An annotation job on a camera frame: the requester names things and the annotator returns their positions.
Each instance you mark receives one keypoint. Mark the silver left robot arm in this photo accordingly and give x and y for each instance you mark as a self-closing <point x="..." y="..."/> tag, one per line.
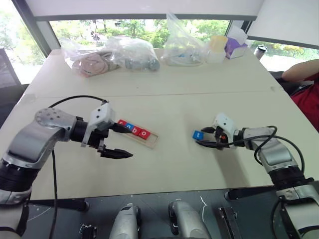
<point x="32" y="139"/>

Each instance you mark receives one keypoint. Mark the wooden letter tray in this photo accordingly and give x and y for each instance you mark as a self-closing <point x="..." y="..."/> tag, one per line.
<point x="152" y="142"/>

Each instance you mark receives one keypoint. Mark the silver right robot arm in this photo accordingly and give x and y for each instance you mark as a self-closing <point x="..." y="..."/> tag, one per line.
<point x="276" y="154"/>

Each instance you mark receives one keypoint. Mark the blue letter o block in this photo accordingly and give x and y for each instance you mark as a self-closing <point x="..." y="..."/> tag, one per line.
<point x="129" y="127"/>

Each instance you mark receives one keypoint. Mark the grey window frame post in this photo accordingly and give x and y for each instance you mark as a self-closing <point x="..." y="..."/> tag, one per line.
<point x="35" y="25"/>

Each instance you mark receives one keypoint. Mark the plastic bag with pink items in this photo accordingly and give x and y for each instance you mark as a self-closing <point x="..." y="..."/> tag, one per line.
<point x="89" y="62"/>

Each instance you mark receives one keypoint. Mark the person's bare forearm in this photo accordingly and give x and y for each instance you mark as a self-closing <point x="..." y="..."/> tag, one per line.
<point x="300" y="71"/>

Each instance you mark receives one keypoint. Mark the purple tissue box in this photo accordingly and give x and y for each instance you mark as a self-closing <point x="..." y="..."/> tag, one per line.
<point x="234" y="47"/>

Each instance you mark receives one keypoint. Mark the red letter b block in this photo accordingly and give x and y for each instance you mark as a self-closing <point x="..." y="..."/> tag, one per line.
<point x="136" y="130"/>

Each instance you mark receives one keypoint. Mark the yellow lidded plastic container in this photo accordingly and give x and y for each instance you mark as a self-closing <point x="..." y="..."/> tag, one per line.
<point x="217" y="48"/>

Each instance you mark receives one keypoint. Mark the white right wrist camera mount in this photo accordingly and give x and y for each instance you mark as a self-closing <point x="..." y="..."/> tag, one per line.
<point x="225" y="123"/>

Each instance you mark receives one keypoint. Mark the clear tall plastic bag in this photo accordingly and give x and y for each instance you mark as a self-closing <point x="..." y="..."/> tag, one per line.
<point x="183" y="48"/>

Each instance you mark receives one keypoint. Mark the plastic bag with grey items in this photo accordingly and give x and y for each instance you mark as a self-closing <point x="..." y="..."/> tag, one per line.
<point x="137" y="56"/>

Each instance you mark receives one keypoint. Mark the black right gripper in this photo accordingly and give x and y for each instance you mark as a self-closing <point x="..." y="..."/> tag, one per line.
<point x="219" y="138"/>

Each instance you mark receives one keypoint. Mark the red letter r block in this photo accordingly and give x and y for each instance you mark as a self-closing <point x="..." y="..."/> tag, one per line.
<point x="121" y="122"/>

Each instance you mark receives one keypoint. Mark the black robot foot part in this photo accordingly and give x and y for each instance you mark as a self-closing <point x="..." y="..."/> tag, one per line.
<point x="228" y="222"/>
<point x="88" y="231"/>

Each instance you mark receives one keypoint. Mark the white narrow roller blind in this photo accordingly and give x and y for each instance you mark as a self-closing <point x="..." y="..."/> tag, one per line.
<point x="286" y="22"/>

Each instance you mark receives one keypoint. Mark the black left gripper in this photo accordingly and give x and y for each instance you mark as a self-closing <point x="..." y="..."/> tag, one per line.
<point x="98" y="138"/>

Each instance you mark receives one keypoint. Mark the silver robot leg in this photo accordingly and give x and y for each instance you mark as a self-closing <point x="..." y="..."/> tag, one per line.
<point x="124" y="221"/>
<point x="185" y="219"/>

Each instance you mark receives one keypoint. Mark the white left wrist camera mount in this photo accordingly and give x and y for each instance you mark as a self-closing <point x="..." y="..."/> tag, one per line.
<point x="101" y="115"/>

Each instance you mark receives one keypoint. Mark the black office chair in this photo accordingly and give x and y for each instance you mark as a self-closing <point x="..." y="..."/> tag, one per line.
<point x="286" y="83"/>

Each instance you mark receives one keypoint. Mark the red letter o block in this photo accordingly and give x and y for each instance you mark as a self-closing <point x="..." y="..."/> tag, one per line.
<point x="144" y="134"/>

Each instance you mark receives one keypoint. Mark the blue letter t block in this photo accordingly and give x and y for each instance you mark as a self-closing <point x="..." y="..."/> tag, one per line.
<point x="198" y="135"/>

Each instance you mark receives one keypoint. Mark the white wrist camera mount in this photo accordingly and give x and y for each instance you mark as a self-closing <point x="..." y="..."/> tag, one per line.
<point x="101" y="115"/>
<point x="225" y="123"/>

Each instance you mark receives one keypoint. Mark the black table foot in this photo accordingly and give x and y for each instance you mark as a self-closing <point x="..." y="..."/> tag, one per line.
<point x="62" y="204"/>
<point x="249" y="193"/>

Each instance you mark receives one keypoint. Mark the person's red shirt torso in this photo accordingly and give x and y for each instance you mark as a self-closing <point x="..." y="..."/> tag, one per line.
<point x="307" y="104"/>

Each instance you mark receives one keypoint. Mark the white wide roller blind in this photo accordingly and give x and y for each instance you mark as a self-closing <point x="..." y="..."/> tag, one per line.
<point x="144" y="7"/>

